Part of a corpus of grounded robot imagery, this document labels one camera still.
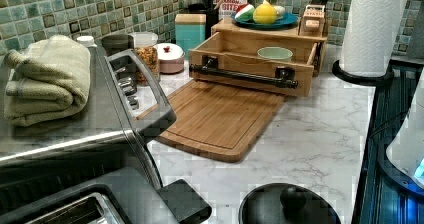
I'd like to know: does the wooden drawer with black handle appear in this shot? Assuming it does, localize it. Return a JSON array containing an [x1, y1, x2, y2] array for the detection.
[[189, 31, 318, 97]]

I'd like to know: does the wooden drawer cabinet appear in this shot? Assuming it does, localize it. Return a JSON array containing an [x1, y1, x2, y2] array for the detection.
[[212, 17, 327, 77]]

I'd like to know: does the bamboo cutting board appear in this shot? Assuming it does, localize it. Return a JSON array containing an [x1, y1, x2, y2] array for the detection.
[[156, 81, 285, 163]]

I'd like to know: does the pink pot with white lid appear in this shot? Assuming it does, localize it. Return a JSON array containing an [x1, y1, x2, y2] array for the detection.
[[157, 43, 185, 74]]

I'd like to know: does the light green bowl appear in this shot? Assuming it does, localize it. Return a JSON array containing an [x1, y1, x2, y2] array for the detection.
[[257, 47, 293, 61]]

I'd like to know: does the teal canister with wooden lid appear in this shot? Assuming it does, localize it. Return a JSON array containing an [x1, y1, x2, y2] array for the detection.
[[175, 14, 206, 59]]

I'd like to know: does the stainless toaster oven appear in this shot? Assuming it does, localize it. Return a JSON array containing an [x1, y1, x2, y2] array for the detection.
[[1, 48, 176, 199]]

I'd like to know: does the glass jar of snacks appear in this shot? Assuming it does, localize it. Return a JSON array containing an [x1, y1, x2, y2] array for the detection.
[[131, 32, 160, 80]]

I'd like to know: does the red green white toy fruit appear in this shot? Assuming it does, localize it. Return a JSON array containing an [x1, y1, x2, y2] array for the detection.
[[234, 3, 255, 22]]

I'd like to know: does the black utensil holder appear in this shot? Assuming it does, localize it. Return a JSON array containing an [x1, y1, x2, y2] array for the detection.
[[188, 0, 219, 38]]

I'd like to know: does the yellow lemon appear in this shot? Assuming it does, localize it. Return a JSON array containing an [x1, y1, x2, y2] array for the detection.
[[253, 0, 278, 24]]

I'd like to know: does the teal plate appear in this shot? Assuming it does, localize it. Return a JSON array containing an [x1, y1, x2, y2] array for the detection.
[[231, 13, 298, 30]]

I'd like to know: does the black pot lid with knob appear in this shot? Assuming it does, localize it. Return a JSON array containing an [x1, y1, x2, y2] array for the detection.
[[238, 183, 341, 224]]

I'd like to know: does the silver toaster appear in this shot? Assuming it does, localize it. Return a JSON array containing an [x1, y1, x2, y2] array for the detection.
[[1, 167, 212, 224]]

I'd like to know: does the small wooden label holder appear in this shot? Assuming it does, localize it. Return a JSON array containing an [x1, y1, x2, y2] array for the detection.
[[299, 4, 325, 37]]

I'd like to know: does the white bottle cap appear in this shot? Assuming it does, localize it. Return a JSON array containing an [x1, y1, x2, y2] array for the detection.
[[77, 36, 96, 47]]

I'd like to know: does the folded green towel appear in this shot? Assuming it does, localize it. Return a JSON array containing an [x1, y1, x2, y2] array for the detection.
[[4, 35, 91, 127]]

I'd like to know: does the black paper towel holder base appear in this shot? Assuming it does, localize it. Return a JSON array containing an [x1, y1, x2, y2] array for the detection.
[[332, 61, 394, 87]]

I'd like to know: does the white paper towel roll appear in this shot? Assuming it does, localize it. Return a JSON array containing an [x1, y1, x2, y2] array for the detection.
[[339, 0, 407, 77]]

